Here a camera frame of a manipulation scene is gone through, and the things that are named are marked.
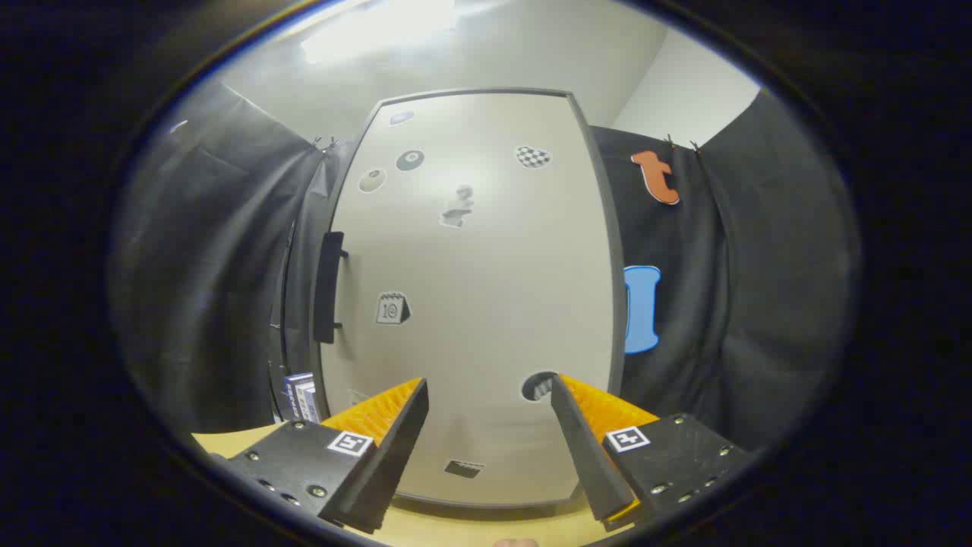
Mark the black door handle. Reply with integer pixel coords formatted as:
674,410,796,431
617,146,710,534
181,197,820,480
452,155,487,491
314,232,349,344

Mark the white spine book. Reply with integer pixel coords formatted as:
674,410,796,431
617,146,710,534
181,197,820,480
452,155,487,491
296,378,320,424

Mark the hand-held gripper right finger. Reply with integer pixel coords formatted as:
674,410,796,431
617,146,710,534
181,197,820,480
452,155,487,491
550,374,753,533

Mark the black backdrop cloth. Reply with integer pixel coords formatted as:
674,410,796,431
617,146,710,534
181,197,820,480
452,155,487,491
114,80,863,457

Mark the grey cabinet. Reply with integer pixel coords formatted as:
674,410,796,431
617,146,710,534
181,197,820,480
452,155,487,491
319,87,627,510

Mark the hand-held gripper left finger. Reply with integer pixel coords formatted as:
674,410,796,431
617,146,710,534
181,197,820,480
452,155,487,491
228,378,430,535

